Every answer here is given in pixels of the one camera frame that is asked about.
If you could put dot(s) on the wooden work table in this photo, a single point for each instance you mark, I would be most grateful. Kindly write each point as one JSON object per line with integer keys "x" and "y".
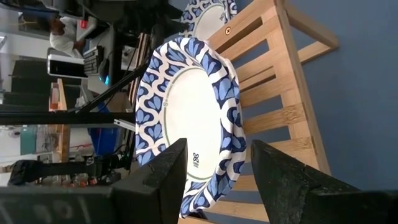
{"x": 63, "y": 143}

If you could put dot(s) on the black equipment with orange parts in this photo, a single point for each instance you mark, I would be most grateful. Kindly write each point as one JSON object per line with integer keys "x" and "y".
{"x": 46, "y": 169}

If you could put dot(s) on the white framed screen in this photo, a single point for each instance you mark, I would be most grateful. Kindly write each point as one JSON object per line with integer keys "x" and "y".
{"x": 65, "y": 67}

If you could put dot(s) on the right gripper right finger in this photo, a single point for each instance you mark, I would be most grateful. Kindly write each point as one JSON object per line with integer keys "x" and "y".
{"x": 289, "y": 193}

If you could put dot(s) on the black keyboard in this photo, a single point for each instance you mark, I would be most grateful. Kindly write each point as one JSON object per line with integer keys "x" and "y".
{"x": 93, "y": 60}

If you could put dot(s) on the black frame brace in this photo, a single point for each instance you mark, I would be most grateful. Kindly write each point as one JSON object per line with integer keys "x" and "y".
{"x": 115, "y": 87}

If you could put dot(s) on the blue bin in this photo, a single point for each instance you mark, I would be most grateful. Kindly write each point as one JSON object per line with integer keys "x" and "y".
{"x": 104, "y": 141}

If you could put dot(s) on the person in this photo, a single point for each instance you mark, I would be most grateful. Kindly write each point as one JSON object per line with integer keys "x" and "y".
{"x": 63, "y": 40}

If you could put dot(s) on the black computer mouse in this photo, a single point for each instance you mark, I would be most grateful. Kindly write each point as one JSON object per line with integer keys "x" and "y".
{"x": 104, "y": 70}

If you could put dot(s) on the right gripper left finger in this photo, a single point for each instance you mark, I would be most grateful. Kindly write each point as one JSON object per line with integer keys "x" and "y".
{"x": 161, "y": 193}

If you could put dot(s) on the blue patterned paper bowl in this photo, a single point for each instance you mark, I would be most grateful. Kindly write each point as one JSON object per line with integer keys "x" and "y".
{"x": 192, "y": 109}

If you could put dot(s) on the wooden slatted shelf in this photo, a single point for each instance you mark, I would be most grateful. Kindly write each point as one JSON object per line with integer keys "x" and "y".
{"x": 273, "y": 90}

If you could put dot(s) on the teal storage bin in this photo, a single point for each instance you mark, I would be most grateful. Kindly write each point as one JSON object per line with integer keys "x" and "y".
{"x": 28, "y": 140}

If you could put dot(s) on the black frame pole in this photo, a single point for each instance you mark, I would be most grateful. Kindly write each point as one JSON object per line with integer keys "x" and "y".
{"x": 62, "y": 118}

